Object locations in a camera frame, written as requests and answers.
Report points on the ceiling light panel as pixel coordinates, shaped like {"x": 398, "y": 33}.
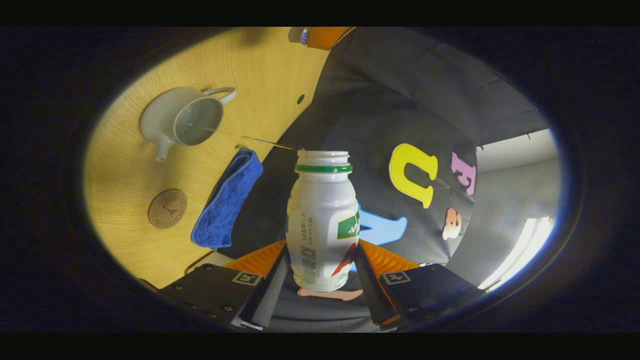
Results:
{"x": 520, "y": 252}

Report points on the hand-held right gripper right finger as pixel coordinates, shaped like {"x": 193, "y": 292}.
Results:
{"x": 372, "y": 292}

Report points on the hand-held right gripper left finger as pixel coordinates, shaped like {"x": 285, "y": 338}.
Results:
{"x": 267, "y": 295}

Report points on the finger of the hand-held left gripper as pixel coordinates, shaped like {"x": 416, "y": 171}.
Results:
{"x": 325, "y": 36}

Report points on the white ceramic teacup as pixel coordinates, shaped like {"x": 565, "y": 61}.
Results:
{"x": 165, "y": 120}

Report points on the white water bottle green label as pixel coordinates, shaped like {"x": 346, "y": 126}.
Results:
{"x": 320, "y": 220}

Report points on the blue towel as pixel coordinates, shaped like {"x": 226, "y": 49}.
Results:
{"x": 230, "y": 200}

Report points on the round wooden coaster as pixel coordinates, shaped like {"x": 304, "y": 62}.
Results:
{"x": 167, "y": 209}

